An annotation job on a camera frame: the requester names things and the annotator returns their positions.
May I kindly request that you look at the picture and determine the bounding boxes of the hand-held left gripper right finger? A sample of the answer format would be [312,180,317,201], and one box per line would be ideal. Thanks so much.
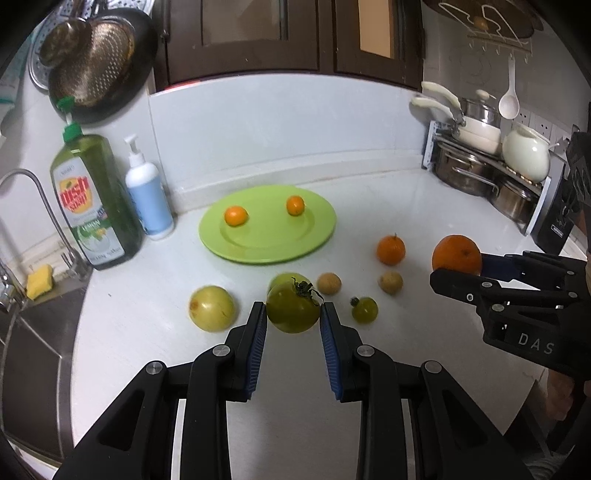
[320,302,550,480]

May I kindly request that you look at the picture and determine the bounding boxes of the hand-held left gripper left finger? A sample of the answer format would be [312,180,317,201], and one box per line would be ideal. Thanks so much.
[52,301,269,480]

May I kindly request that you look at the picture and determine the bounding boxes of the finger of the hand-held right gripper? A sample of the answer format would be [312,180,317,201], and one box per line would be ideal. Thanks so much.
[429,269,579,320]
[480,250,591,297]

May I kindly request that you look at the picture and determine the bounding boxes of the large orange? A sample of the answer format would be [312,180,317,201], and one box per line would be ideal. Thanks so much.
[431,234,483,277]

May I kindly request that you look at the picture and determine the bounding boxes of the large green tomato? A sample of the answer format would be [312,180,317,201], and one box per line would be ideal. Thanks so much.
[266,276,324,334]

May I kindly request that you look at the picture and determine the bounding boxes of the small green tomato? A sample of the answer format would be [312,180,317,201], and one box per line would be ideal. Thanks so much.
[349,296,379,324]

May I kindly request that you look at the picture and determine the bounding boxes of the medium mandarin orange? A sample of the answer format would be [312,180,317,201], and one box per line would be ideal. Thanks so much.
[376,234,406,266]

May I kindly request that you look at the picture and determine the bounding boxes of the green plate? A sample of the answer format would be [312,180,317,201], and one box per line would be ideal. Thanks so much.
[198,185,338,265]

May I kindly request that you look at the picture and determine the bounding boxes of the person's right hand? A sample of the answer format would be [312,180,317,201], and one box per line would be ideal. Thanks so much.
[547,368,578,422]

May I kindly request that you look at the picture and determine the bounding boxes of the white pot rack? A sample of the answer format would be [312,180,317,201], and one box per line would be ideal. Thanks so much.
[421,121,561,236]

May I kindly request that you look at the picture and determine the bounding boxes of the small steel pot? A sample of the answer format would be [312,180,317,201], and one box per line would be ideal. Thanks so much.
[489,178,541,221]

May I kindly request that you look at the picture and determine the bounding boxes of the black knife block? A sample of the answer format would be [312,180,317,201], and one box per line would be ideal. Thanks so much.
[531,124,591,254]

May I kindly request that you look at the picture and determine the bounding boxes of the large steel pot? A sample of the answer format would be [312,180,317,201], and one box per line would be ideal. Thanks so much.
[434,141,499,197]

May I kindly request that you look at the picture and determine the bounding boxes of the white teapot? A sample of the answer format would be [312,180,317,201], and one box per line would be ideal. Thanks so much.
[502,124,561,182]

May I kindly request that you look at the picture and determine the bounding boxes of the white saucepan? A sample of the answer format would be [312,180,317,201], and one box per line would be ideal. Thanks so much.
[421,82,502,137]
[411,97,502,154]

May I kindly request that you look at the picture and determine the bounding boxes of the steel pot with lid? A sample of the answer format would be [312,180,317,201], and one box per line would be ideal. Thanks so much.
[462,89,502,127]

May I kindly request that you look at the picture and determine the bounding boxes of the white spoon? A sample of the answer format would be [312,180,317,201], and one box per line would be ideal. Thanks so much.
[499,55,520,120]

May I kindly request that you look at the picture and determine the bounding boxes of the white blue pump bottle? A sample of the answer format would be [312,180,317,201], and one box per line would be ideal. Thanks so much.
[124,134,175,240]

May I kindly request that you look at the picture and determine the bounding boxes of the green dish soap bottle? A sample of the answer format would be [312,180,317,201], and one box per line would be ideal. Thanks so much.
[50,97,144,271]

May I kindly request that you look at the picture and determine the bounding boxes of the steel sink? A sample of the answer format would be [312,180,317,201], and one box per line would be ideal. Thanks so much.
[0,277,89,462]

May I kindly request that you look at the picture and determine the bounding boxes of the yellow sponge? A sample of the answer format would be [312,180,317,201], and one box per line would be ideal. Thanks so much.
[25,264,55,300]

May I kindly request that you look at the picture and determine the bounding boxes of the thin gooseneck faucet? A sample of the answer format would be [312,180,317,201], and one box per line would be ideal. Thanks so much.
[0,169,93,282]

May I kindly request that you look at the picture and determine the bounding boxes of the black frying pan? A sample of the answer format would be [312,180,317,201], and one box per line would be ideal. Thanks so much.
[48,14,160,125]

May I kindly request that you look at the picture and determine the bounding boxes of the copper perforated strainer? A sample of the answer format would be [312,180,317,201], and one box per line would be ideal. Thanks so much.
[69,23,137,107]

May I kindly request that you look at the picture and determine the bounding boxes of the round steel steamer plate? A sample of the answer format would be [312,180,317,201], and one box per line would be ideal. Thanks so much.
[28,0,155,90]

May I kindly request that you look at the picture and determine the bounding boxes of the brass ladle pot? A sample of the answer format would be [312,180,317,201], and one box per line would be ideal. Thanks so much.
[37,0,95,68]

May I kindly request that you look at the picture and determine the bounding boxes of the white wall outlets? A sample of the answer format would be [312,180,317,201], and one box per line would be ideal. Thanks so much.
[512,108,573,144]

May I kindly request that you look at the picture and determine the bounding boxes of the white wire rack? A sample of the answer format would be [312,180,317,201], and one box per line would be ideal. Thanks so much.
[438,0,534,63]

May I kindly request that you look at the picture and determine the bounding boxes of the dark wooden window frame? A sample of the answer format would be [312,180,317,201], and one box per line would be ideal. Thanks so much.
[154,0,426,93]

